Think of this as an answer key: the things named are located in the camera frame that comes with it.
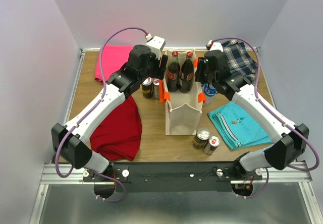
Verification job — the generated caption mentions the cola glass bottle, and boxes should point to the cola glass bottle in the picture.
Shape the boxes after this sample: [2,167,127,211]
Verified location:
[167,51,180,92]

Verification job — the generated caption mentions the beige canvas tote bag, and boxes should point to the beige canvas tote bag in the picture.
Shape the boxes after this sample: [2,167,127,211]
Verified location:
[159,49,205,135]

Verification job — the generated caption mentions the black can front table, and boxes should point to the black can front table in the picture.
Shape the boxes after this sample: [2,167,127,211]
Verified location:
[192,128,210,149]

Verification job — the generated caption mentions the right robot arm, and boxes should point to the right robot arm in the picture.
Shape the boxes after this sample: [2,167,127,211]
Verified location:
[193,50,309,180]

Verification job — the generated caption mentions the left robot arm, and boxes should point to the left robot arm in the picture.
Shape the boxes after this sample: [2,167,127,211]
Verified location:
[51,36,167,181]

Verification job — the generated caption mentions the black can beside bag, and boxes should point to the black can beside bag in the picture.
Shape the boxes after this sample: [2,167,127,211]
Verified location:
[141,77,153,98]

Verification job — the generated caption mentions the silver can red tab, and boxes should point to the silver can red tab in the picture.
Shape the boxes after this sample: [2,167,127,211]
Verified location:
[153,78,160,99]

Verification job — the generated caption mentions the clear water bottle blue label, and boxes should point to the clear water bottle blue label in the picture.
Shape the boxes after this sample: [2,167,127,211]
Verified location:
[202,83,217,105]

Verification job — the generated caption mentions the plaid navy white shirt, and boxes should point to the plaid navy white shirt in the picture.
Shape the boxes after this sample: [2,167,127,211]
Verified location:
[222,39,257,85]

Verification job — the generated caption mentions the pink folded cloth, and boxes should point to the pink folded cloth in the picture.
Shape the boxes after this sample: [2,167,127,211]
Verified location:
[101,45,133,80]

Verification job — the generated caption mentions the silver can front table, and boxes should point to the silver can front table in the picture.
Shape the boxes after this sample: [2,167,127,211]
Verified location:
[203,135,220,155]

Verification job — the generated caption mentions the teal folded shorts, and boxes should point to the teal folded shorts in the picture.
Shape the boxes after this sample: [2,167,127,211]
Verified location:
[208,101,272,150]

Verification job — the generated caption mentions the red folded cloth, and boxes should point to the red folded cloth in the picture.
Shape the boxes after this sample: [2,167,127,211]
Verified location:
[90,97,142,161]

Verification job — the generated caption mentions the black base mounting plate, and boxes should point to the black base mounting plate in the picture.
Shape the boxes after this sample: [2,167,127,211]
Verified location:
[83,161,263,193]

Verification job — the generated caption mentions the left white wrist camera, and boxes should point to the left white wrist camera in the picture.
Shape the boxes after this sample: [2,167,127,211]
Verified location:
[145,33,166,60]

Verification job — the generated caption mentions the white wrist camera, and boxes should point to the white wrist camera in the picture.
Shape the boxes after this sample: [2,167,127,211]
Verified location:
[206,40,224,52]
[145,33,166,60]

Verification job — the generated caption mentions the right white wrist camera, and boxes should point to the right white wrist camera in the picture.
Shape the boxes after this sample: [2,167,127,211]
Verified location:
[206,40,224,52]

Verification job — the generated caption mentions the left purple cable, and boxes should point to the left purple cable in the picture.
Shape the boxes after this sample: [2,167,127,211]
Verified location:
[55,27,149,179]

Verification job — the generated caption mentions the aluminium frame rail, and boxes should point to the aluminium frame rail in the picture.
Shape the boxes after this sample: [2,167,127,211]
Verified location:
[40,162,312,185]

